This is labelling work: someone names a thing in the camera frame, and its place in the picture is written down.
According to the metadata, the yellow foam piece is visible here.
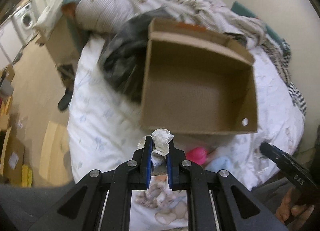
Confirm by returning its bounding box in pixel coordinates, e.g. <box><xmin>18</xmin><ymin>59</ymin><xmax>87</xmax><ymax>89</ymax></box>
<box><xmin>21</xmin><ymin>164</ymin><xmax>33</xmax><ymax>187</ymax></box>

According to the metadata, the right hand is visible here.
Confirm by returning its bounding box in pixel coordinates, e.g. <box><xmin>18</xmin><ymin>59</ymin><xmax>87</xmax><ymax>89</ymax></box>
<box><xmin>275</xmin><ymin>188</ymin><xmax>315</xmax><ymax>230</ymax></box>

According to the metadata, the light blue fluffy sock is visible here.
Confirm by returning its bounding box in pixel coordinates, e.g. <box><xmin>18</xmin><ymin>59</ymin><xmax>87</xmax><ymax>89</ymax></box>
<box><xmin>205</xmin><ymin>156</ymin><xmax>234</xmax><ymax>172</ymax></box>

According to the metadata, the flat cardboard sheet on floor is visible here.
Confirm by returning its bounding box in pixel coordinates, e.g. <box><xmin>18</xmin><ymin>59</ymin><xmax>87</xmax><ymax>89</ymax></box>
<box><xmin>39</xmin><ymin>122</ymin><xmax>73</xmax><ymax>186</ymax></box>

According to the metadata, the black white knitted blanket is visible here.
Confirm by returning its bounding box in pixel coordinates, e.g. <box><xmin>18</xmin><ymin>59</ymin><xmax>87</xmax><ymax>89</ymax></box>
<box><xmin>261</xmin><ymin>37</ymin><xmax>307</xmax><ymax>116</ymax></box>

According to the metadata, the green pillow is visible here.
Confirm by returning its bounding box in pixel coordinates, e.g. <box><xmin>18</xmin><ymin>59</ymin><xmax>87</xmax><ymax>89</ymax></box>
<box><xmin>230</xmin><ymin>0</ymin><xmax>292</xmax><ymax>56</ymax></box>

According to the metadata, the beige patterned duvet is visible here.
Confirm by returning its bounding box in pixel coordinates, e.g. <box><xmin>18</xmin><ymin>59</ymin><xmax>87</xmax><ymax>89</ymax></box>
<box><xmin>35</xmin><ymin>0</ymin><xmax>266</xmax><ymax>49</ymax></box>

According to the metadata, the white floral bed sheet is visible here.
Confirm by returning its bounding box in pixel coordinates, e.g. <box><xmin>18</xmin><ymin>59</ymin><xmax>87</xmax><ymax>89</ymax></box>
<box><xmin>67</xmin><ymin>35</ymin><xmax>305</xmax><ymax>189</ymax></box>

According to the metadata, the open cardboard box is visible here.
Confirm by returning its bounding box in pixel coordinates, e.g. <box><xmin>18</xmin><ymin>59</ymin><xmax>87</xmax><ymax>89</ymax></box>
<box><xmin>139</xmin><ymin>18</ymin><xmax>258</xmax><ymax>135</ymax></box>

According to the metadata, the cardboard box beside bed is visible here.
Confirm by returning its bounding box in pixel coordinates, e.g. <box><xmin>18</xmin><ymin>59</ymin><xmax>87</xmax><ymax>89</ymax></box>
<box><xmin>36</xmin><ymin>2</ymin><xmax>88</xmax><ymax>71</ymax></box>

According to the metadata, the white lace scrunchie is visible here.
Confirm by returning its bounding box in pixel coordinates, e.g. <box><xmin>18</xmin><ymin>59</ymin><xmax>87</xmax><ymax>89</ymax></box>
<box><xmin>151</xmin><ymin>129</ymin><xmax>174</xmax><ymax>168</ymax></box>

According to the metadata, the camouflage jacket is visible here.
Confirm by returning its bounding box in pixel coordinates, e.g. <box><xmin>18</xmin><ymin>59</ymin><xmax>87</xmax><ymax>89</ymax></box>
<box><xmin>97</xmin><ymin>8</ymin><xmax>171</xmax><ymax>104</ymax></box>

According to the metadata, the white washing machine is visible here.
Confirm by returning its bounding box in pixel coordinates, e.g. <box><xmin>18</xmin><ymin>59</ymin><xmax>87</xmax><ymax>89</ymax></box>
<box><xmin>12</xmin><ymin>2</ymin><xmax>37</xmax><ymax>47</ymax></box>

